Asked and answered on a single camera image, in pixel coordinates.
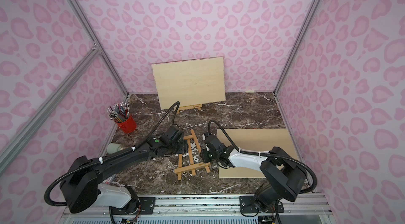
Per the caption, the red metal bucket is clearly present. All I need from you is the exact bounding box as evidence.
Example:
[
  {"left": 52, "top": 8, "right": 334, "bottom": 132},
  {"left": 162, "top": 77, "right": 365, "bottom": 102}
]
[{"left": 117, "top": 115, "right": 137, "bottom": 134}]

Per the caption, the white glue bottle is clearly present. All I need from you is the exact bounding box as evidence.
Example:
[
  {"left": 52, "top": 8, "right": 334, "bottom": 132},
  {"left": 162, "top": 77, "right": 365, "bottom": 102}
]
[{"left": 107, "top": 143, "right": 125, "bottom": 154}]

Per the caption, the plywood board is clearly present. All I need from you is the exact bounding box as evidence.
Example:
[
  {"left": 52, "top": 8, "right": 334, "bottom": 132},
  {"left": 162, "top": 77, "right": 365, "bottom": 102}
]
[
  {"left": 152, "top": 57, "right": 226, "bottom": 109},
  {"left": 219, "top": 129, "right": 299, "bottom": 179}
]

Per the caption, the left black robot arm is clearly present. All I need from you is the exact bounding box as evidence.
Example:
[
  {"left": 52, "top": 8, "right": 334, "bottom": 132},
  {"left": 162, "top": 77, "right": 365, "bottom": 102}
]
[{"left": 60, "top": 125, "right": 188, "bottom": 214}]

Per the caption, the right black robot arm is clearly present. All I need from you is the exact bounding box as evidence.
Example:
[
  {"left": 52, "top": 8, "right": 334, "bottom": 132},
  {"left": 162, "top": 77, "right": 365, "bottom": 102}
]
[{"left": 201, "top": 132, "right": 314, "bottom": 212}]

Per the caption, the wooden easel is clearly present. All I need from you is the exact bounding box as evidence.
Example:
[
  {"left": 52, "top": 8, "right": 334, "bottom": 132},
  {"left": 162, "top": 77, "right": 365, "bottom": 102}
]
[
  {"left": 174, "top": 129, "right": 211, "bottom": 181},
  {"left": 176, "top": 104, "right": 202, "bottom": 114}
]

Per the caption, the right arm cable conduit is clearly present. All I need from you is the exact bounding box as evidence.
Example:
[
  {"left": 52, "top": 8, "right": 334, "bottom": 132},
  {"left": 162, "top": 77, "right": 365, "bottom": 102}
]
[{"left": 207, "top": 119, "right": 319, "bottom": 194}]

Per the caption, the coloured pencils bundle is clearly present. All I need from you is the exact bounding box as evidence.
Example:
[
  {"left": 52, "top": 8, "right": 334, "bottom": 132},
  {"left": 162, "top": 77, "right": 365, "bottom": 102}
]
[{"left": 107, "top": 102, "right": 130, "bottom": 123}]

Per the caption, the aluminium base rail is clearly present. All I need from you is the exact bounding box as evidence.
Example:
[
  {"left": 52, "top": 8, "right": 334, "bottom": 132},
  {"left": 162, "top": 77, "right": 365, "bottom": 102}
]
[{"left": 59, "top": 193, "right": 336, "bottom": 224}]

